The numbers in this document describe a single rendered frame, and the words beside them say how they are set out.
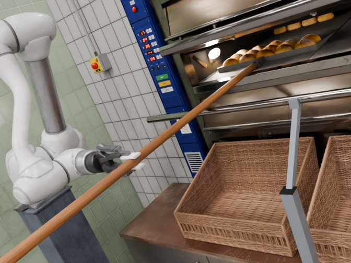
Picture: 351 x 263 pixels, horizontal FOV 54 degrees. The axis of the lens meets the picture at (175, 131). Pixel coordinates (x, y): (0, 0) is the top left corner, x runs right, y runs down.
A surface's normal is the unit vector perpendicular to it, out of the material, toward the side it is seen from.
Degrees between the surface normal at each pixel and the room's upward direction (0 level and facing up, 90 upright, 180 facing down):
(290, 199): 90
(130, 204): 90
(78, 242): 90
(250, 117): 70
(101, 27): 90
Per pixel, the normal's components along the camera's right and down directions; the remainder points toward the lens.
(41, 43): 0.80, 0.40
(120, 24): -0.58, 0.46
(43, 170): 0.47, -0.53
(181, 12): -0.67, 0.13
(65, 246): 0.74, -0.07
